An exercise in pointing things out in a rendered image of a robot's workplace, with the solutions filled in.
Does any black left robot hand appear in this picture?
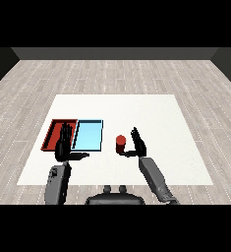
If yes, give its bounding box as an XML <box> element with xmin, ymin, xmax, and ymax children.
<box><xmin>54</xmin><ymin>122</ymin><xmax>90</xmax><ymax>162</ymax></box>

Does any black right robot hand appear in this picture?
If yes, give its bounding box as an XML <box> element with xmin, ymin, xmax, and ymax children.
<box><xmin>122</xmin><ymin>126</ymin><xmax>147</xmax><ymax>158</ymax></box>

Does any light blue shallow open box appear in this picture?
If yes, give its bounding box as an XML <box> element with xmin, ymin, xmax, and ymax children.
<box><xmin>71</xmin><ymin>119</ymin><xmax>104</xmax><ymax>153</ymax></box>

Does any red can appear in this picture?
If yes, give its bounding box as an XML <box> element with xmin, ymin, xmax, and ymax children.
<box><xmin>115</xmin><ymin>134</ymin><xmax>127</xmax><ymax>156</ymax></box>

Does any red shallow open box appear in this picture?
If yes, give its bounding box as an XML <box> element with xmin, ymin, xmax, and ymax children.
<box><xmin>40</xmin><ymin>118</ymin><xmax>79</xmax><ymax>153</ymax></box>

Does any dark grey robot body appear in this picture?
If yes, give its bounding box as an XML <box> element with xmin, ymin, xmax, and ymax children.
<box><xmin>85</xmin><ymin>185</ymin><xmax>146</xmax><ymax>206</ymax></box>

